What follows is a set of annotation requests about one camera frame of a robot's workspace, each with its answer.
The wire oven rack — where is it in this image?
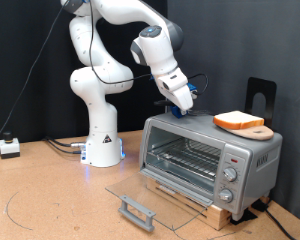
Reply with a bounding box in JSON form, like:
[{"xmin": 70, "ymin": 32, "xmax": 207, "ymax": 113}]
[{"xmin": 148, "ymin": 137, "xmax": 223, "ymax": 181}]

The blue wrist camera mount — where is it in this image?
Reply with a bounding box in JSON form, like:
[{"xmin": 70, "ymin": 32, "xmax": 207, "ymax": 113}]
[{"xmin": 186, "ymin": 82, "xmax": 199, "ymax": 99}]

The black foam pad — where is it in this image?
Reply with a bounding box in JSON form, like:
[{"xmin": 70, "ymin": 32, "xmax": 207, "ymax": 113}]
[
  {"xmin": 229, "ymin": 208, "xmax": 259, "ymax": 226},
  {"xmin": 251, "ymin": 199, "xmax": 270, "ymax": 213}
]

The emergency stop button box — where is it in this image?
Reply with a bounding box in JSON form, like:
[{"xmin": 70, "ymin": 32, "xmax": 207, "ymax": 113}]
[{"xmin": 0, "ymin": 131, "xmax": 21, "ymax": 160}]

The silver toaster oven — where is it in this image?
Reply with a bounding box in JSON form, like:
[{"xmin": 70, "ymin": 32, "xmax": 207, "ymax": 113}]
[{"xmin": 138, "ymin": 109, "xmax": 284, "ymax": 222}]

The black oven power cable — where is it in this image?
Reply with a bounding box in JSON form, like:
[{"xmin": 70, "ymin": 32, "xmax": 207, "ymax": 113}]
[{"xmin": 264, "ymin": 208, "xmax": 298, "ymax": 240}]

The wooden slatted base block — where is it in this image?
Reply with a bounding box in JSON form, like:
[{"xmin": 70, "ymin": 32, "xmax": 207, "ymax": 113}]
[{"xmin": 145, "ymin": 176, "xmax": 233, "ymax": 232}]

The long hanging black cable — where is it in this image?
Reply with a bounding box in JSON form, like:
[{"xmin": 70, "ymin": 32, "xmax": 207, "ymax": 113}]
[{"xmin": 0, "ymin": 1, "xmax": 68, "ymax": 156}]

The black metal bookend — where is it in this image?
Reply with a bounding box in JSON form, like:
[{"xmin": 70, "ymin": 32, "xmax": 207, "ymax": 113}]
[{"xmin": 244, "ymin": 77, "xmax": 278, "ymax": 129}]

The white bread slice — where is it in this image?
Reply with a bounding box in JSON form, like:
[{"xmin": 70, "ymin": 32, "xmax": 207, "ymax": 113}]
[{"xmin": 213, "ymin": 110, "xmax": 266, "ymax": 131}]

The silver oven knob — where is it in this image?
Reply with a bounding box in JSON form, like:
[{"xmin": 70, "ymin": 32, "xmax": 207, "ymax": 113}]
[
  {"xmin": 222, "ymin": 166, "xmax": 239, "ymax": 183},
  {"xmin": 217, "ymin": 188, "xmax": 235, "ymax": 204}
]

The round wooden cutting board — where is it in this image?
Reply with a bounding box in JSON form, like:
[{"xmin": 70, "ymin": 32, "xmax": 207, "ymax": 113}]
[{"xmin": 223, "ymin": 124, "xmax": 275, "ymax": 142}]

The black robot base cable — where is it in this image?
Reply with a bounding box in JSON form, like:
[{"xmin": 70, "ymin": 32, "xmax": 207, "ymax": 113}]
[
  {"xmin": 44, "ymin": 135, "xmax": 87, "ymax": 148},
  {"xmin": 45, "ymin": 139, "xmax": 84, "ymax": 155}
]

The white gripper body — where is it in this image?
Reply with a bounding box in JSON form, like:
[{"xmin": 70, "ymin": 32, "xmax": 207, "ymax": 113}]
[{"xmin": 155, "ymin": 67, "xmax": 195, "ymax": 112}]

